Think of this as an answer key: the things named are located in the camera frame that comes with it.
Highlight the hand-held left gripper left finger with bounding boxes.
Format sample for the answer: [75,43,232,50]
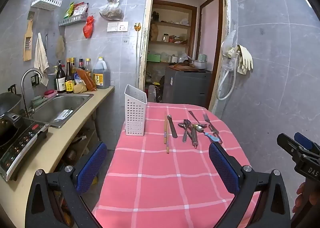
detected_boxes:
[25,141,108,228]

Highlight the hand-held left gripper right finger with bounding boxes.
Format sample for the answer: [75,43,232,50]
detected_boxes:
[209,142,292,228]

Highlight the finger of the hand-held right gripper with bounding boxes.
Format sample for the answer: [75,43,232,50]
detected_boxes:
[294,132,320,155]
[277,133,304,158]

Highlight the blue-handled utensil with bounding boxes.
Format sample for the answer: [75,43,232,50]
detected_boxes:
[204,131,218,142]

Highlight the wire-handled peeler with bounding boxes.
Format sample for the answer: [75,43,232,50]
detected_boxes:
[209,124,223,144]

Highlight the embossed-handle steel spoon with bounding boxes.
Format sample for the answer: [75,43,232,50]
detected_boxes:
[182,120,191,143]

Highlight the long-handled steel spoon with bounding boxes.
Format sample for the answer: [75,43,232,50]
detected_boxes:
[188,111,208,129]

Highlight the white perforated utensil basket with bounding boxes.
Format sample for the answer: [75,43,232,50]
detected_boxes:
[124,84,147,136]

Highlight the person's right hand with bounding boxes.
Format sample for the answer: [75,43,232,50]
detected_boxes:
[292,182,307,214]

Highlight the beige kitchen counter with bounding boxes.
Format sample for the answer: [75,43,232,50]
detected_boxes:
[0,85,115,228]

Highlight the pink checked tablecloth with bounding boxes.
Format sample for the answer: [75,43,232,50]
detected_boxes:
[91,102,262,228]

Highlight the steel sink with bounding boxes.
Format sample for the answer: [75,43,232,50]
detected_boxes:
[29,93,94,129]

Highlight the black induction cooker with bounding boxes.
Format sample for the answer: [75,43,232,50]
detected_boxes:
[0,112,49,181]

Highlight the beige sponge block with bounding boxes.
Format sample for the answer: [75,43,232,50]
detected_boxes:
[73,82,87,94]

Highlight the soy sauce bottle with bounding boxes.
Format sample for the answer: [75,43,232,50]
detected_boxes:
[65,58,76,94]

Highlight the orange-red sauce packet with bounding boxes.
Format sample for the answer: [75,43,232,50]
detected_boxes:
[75,68,97,92]

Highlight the grey cabinet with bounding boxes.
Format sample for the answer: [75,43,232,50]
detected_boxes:
[162,67,213,109]

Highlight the dark pump bottle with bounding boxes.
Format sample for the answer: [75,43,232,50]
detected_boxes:
[55,60,66,94]

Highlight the large cooking wine jug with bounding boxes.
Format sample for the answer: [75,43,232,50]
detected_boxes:
[92,57,111,90]

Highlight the cream rubber gloves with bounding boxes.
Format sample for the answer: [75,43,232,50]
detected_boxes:
[236,44,254,75]

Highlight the yellow-capped clear bottle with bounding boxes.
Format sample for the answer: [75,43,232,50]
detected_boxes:
[84,58,93,76]

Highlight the dark wok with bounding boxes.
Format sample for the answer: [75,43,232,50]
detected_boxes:
[0,92,22,119]

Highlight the steel faucet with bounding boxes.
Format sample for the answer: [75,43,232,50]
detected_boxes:
[21,68,44,118]

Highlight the white pot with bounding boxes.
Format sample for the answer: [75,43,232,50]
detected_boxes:
[192,60,208,70]

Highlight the wooden cutting board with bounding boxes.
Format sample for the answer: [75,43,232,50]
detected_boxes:
[169,64,198,71]

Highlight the beige hanging towel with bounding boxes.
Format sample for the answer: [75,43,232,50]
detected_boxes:
[34,32,50,86]

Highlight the hanging loofah cloth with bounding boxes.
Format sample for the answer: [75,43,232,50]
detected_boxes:
[55,34,66,60]

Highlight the red plastic bag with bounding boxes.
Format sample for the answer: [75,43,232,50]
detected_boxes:
[83,16,95,39]

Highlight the wooden grater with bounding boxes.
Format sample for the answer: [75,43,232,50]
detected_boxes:
[24,19,34,62]

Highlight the wooden shelf unit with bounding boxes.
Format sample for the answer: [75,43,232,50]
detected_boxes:
[147,2,198,64]

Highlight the plastic bag of dried herbs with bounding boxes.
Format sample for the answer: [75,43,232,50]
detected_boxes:
[99,2,124,21]

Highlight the green snack packet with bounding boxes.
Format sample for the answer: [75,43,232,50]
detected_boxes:
[64,2,75,19]

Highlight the red snack packet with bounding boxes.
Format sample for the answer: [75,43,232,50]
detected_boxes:
[74,2,89,16]

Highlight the white hose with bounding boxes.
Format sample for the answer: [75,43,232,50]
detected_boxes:
[217,50,242,101]

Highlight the clear plastic wall bag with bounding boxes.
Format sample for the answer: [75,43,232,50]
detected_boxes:
[221,30,238,69]

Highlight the worn wooden door frame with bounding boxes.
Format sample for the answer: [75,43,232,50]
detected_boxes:
[137,0,231,118]

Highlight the grey wall shelf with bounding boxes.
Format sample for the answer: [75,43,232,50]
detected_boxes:
[59,13,89,27]

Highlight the white wall rack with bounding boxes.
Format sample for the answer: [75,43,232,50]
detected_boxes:
[31,0,63,10]

